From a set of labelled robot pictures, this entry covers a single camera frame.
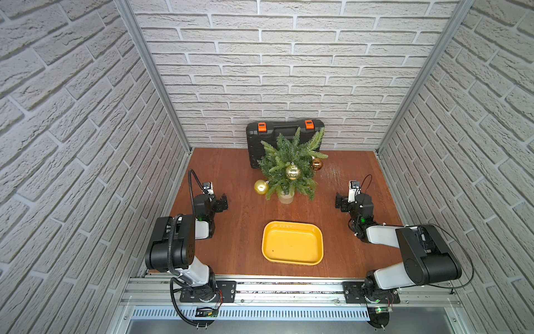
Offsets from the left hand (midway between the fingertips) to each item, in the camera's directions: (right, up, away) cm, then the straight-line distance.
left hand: (215, 191), depth 95 cm
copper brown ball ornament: (+43, +12, -24) cm, 50 cm away
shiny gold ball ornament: (+34, +9, -24) cm, 43 cm away
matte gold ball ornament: (+23, +4, -19) cm, 30 cm away
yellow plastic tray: (+35, -20, -11) cm, 42 cm away
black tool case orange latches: (+43, +27, -5) cm, 51 cm away
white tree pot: (+34, -4, +2) cm, 34 cm away
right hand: (+63, -1, -1) cm, 63 cm away
